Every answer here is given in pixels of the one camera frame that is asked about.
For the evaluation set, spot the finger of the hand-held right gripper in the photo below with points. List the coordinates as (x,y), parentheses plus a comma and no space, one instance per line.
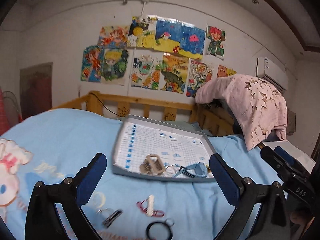
(283,155)
(271,158)

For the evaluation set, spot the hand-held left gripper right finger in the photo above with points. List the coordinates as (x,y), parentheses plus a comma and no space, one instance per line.
(223,177)

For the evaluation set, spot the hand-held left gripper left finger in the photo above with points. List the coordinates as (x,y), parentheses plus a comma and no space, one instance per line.
(91,177)

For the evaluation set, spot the black hair clip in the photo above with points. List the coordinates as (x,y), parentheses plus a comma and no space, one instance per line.
(112,218)

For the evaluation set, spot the grey cardboard tray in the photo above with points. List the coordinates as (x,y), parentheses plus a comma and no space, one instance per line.
(160,140)

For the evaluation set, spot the person's right hand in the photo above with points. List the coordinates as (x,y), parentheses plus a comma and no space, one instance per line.
(301,218)

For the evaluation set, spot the white panel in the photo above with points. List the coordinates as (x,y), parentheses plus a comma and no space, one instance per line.
(297,152)

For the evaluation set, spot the blue hair claw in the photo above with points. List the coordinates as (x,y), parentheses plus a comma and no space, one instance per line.
(193,171)

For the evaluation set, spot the olive hanging cloth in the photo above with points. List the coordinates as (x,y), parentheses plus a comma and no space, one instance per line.
(291,121)

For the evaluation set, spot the light blue cartoon blanket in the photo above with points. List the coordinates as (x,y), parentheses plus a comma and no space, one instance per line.
(62,140)

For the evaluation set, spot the pink floral cloth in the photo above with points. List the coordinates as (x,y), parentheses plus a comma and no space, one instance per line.
(252,100)

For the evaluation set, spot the beige hair clip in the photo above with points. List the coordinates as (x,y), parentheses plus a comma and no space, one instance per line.
(152,165)

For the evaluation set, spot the white air conditioner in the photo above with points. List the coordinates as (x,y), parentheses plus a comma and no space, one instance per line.
(271,72)

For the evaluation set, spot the orange face drawing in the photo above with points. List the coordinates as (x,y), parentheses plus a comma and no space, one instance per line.
(225,71)

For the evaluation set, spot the dark small door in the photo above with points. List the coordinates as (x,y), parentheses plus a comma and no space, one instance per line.
(36,92)

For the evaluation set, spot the colourful patterned drawing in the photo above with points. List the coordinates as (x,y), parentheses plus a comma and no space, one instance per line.
(198,76)

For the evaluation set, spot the blond-haired figure drawing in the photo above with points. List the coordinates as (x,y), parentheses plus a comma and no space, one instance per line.
(113,66)

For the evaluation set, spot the orange-haired girl blue drawing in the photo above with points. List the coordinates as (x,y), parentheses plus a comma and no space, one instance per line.
(91,63)

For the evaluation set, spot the dinosaur drawing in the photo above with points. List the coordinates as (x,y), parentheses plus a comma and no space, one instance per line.
(174,73)

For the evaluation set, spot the fruit drink drawing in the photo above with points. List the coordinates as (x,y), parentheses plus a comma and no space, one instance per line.
(146,70)

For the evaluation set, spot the red-haired figure drawing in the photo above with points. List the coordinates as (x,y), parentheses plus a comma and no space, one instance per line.
(215,40)

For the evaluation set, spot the orange-haired figure drawing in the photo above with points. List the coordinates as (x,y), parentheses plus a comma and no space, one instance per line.
(113,36)

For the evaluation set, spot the blue sea jellyfish painting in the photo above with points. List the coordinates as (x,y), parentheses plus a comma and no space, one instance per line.
(180,37)

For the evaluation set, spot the yellow moon drawing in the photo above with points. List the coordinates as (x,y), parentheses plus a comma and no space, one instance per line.
(140,33)

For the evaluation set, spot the white conduit junction box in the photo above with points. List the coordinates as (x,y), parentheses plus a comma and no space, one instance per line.
(144,0)

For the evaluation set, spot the wooden bed frame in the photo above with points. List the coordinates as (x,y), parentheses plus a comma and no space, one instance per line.
(140,101)

